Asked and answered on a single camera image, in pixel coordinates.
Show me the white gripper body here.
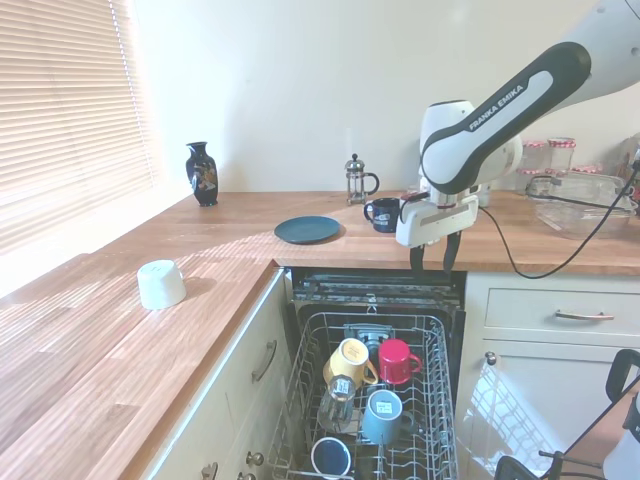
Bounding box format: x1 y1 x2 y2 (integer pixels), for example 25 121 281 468
395 192 480 249

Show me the gray mug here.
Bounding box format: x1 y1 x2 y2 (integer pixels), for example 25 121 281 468
360 388 416 445

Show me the navy mug with print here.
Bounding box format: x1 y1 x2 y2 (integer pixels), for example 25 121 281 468
363 197 404 234

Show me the built-in dishwasher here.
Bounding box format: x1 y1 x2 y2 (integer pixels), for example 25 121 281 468
284 267 469 480

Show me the gray dishwasher spray part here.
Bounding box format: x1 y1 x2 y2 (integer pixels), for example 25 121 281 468
343 322 392 351

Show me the red mug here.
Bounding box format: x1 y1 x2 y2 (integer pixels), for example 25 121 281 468
377 338 424 385

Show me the yellow mug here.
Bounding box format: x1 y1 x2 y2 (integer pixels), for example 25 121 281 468
322 337 379 387

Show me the plain navy mug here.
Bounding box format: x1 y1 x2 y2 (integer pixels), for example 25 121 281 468
309 436 354 479

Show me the glass French press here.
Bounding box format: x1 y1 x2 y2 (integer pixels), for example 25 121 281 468
343 153 381 206

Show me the white drawer cabinet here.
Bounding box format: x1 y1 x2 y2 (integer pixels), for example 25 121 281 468
462 272 640 480

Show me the dark blue plate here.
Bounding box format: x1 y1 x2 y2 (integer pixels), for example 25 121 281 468
273 215 345 246

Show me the glass jar red lid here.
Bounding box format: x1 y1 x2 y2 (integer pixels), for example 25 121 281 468
547 137 576 174
522 138 546 174

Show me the clear container with lid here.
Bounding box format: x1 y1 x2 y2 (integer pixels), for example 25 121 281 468
534 197 640 239
524 167 629 201

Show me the clear drinking glass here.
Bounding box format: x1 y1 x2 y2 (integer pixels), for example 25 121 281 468
316 375 359 435

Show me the dark blue floral vase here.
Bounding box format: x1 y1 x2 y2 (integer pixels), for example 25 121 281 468
185 141 220 208

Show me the white cabinet under window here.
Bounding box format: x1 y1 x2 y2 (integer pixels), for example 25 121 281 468
149 264 296 480

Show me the beige window blind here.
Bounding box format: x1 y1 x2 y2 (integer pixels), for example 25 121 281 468
0 0 166 256

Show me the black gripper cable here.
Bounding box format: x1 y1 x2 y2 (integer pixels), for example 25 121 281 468
477 159 640 280

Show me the wire dishwasher rack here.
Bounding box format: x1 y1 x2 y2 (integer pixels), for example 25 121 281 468
267 310 459 480

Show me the metal drawer handle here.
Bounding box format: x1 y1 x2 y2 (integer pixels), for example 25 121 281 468
554 309 615 321

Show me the curved metal cabinet handle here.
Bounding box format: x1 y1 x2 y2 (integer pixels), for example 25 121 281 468
251 339 278 384

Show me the black camera stand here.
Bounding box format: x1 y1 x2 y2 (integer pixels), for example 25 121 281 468
493 389 640 480

